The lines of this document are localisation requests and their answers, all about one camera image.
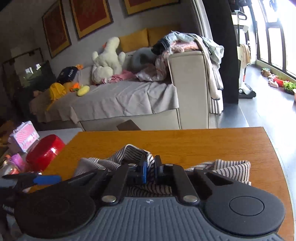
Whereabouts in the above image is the brown ribbed sweater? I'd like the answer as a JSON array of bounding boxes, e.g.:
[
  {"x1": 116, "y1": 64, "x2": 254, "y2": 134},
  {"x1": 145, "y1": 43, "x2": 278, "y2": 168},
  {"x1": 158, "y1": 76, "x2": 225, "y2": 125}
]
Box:
[{"x1": 73, "y1": 144, "x2": 251, "y2": 197}]

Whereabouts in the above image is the pile of clothes on armrest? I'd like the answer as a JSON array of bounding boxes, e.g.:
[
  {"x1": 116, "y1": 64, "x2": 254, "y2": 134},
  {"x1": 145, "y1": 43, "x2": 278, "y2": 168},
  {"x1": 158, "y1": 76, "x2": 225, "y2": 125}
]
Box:
[{"x1": 151, "y1": 31, "x2": 224, "y2": 90}]

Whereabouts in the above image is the white side table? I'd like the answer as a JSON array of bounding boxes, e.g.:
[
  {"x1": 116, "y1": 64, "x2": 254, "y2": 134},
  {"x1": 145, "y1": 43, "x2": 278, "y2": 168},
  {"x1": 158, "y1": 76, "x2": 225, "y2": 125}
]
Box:
[{"x1": 1, "y1": 128, "x2": 82, "y2": 176}]

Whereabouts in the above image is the red round pot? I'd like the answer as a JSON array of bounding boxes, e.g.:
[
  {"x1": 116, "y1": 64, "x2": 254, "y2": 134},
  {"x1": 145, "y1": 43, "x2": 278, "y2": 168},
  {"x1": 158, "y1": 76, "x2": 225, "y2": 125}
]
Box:
[{"x1": 26, "y1": 134, "x2": 65, "y2": 172}]

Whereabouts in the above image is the pink cosmetic case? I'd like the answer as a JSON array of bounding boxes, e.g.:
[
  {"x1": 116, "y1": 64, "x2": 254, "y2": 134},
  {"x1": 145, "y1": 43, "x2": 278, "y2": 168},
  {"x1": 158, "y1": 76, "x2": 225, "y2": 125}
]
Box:
[{"x1": 8, "y1": 120, "x2": 40, "y2": 153}]

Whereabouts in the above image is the beige sofa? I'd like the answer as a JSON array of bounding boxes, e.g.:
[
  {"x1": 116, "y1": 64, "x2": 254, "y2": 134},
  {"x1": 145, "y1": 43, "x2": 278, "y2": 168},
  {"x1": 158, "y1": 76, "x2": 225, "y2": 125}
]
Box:
[{"x1": 28, "y1": 25, "x2": 224, "y2": 132}]

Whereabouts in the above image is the yellow backpack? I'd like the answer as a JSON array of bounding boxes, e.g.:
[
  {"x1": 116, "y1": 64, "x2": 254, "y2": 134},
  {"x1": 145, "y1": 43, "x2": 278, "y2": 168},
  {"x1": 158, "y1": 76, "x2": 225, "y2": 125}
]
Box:
[{"x1": 47, "y1": 82, "x2": 67, "y2": 110}]

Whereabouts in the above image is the pink cloth on sofa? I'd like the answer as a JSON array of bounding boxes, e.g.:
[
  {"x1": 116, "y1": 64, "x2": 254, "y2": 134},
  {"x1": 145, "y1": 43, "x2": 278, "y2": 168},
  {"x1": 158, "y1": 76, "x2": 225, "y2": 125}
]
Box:
[{"x1": 102, "y1": 70, "x2": 136, "y2": 84}]

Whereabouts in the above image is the yellow small plush toy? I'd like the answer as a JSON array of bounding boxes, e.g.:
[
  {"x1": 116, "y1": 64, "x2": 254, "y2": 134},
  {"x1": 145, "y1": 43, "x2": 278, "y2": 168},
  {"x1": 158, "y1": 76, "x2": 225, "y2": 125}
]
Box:
[{"x1": 77, "y1": 85, "x2": 90, "y2": 97}]

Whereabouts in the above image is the black cap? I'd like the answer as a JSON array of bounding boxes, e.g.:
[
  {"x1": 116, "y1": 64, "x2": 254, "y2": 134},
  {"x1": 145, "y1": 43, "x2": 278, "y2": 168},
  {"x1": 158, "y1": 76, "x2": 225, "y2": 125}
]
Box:
[{"x1": 57, "y1": 66, "x2": 78, "y2": 85}]

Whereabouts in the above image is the grey neck pillow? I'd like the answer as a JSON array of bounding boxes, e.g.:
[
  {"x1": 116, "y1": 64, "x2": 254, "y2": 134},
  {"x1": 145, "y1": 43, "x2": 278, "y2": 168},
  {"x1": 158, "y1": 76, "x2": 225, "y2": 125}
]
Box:
[{"x1": 129, "y1": 47, "x2": 157, "y2": 73}]

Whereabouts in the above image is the cream plush duck toy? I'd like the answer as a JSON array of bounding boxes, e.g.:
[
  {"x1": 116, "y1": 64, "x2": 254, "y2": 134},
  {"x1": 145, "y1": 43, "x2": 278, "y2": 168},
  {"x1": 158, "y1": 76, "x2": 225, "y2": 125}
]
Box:
[{"x1": 91, "y1": 37, "x2": 125, "y2": 84}]

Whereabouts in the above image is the yellow cushion left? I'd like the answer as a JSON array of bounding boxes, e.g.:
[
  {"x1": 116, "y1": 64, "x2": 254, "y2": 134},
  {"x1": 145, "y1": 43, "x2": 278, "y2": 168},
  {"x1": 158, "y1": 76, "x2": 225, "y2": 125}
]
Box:
[{"x1": 119, "y1": 28, "x2": 149, "y2": 53}]

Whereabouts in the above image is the yellow cushion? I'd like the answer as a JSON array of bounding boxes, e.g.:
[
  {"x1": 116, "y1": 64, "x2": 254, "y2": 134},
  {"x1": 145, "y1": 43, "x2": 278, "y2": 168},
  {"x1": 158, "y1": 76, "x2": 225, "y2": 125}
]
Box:
[
  {"x1": 119, "y1": 28, "x2": 149, "y2": 53},
  {"x1": 147, "y1": 24, "x2": 180, "y2": 47}
]

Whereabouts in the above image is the yellow cushion right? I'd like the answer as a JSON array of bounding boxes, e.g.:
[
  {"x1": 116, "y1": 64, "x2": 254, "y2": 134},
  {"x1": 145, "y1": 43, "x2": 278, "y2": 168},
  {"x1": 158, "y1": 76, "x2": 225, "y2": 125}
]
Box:
[{"x1": 147, "y1": 24, "x2": 180, "y2": 47}]

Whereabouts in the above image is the red gold framed picture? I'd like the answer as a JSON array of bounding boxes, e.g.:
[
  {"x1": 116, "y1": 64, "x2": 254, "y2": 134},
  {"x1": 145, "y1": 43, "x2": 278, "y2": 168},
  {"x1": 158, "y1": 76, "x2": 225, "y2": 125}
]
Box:
[
  {"x1": 124, "y1": 0, "x2": 180, "y2": 15},
  {"x1": 42, "y1": 1, "x2": 71, "y2": 58},
  {"x1": 70, "y1": 0, "x2": 113, "y2": 40}
]

